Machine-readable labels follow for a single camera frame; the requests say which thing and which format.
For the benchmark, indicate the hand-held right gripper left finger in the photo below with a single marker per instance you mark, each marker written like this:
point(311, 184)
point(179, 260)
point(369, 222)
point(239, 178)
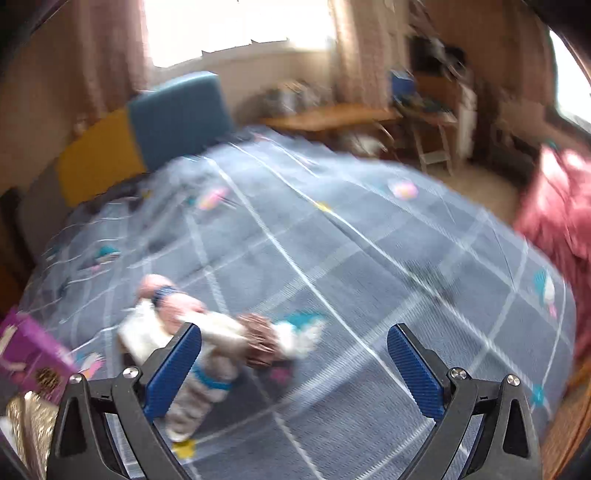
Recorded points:
point(173, 369)

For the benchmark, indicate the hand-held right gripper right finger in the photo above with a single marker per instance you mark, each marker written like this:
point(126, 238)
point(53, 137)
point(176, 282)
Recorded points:
point(413, 374)

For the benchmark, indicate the white printed packet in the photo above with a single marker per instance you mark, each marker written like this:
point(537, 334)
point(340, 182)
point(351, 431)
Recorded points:
point(138, 332)

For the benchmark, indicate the pink towel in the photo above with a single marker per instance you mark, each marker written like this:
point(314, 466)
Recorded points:
point(184, 309)

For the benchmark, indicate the brown scrunchie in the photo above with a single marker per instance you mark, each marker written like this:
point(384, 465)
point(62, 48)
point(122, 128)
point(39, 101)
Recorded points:
point(258, 341)

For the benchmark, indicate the gold ornate tissue box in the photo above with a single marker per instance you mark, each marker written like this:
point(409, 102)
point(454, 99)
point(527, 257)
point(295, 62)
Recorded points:
point(32, 429)

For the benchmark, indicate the grey checked quilt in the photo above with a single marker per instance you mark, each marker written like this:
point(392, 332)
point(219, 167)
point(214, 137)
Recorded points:
point(369, 258)

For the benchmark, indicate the purple cardboard box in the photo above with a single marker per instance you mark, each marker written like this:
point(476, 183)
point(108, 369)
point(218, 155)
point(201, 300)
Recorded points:
point(32, 350)

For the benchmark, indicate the pink garment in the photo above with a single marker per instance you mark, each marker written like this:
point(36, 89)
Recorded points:
point(558, 221)

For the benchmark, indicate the grey yellow blue headboard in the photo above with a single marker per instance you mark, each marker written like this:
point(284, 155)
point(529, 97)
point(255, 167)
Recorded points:
point(180, 115)

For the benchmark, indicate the blue folding chair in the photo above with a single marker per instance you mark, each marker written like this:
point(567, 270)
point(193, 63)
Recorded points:
point(401, 85)

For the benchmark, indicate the pink patterned curtain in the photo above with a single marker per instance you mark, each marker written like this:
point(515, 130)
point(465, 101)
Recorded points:
point(364, 50)
point(111, 60)

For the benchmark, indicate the window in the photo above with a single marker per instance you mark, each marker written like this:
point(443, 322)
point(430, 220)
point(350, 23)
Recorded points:
point(231, 23)

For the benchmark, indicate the rose gold metal frame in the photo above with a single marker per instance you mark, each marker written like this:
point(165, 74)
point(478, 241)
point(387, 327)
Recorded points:
point(572, 424)

